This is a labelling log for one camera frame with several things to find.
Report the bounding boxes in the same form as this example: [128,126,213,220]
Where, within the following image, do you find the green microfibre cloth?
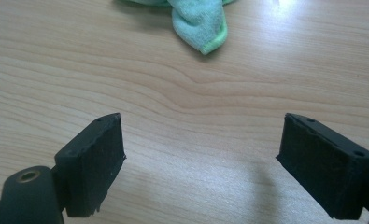
[116,0,236,56]

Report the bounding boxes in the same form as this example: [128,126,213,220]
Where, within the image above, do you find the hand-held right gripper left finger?
[54,112,127,218]

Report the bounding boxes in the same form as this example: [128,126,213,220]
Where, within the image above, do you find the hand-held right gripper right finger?
[276,112,369,220]

